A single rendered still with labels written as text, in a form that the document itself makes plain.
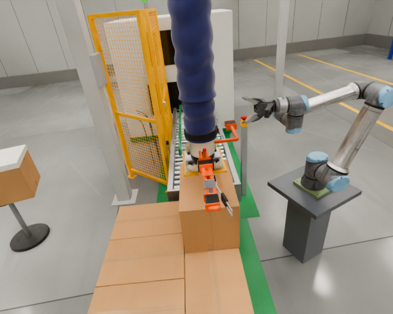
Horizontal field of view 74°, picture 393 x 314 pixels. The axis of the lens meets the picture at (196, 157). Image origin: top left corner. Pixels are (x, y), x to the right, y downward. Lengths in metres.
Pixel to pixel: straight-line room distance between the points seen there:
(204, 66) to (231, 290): 1.36
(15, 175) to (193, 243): 1.77
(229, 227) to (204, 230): 0.18
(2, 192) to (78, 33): 1.62
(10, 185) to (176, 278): 1.81
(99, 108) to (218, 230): 1.78
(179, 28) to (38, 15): 10.06
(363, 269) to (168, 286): 1.73
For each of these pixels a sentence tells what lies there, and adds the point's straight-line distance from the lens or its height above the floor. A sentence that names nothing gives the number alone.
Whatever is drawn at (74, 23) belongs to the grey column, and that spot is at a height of 2.05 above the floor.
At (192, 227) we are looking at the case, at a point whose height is 0.79.
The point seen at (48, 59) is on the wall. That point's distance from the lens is 11.54.
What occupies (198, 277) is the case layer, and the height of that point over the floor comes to 0.54.
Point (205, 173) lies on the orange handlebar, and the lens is 1.50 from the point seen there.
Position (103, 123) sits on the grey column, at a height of 1.08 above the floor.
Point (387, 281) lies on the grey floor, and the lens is 2.84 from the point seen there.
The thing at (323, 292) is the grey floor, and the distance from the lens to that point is 2.59.
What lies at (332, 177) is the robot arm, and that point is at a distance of 1.99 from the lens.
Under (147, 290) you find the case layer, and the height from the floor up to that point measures 0.54.
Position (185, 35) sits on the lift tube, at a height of 1.96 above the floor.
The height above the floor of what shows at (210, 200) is 1.26.
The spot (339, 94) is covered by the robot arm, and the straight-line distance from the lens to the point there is 1.88.
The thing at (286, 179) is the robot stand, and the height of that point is 0.75.
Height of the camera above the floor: 2.10
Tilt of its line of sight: 30 degrees down
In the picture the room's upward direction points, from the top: 6 degrees counter-clockwise
